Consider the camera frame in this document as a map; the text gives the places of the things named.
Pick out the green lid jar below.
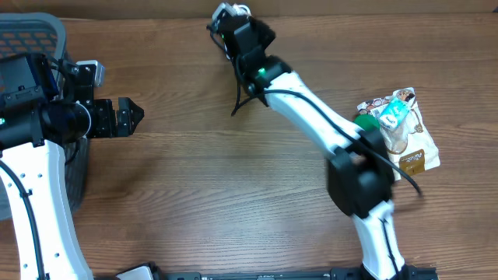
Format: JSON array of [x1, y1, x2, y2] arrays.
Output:
[[353, 114, 381, 131]]

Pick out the blue tissue pack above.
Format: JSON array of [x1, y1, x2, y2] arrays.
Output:
[[377, 96, 409, 131]]

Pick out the beige snack pouch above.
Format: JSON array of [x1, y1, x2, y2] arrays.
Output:
[[356, 87, 440, 176]]

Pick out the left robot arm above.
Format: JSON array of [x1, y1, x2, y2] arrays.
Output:
[[1, 53, 144, 279]]

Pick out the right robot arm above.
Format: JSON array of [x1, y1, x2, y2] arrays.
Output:
[[211, 12, 409, 279]]

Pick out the grey plastic mesh basket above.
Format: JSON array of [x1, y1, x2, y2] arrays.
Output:
[[1, 12, 89, 213]]

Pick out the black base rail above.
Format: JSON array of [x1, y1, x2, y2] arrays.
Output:
[[93, 262, 439, 280]]

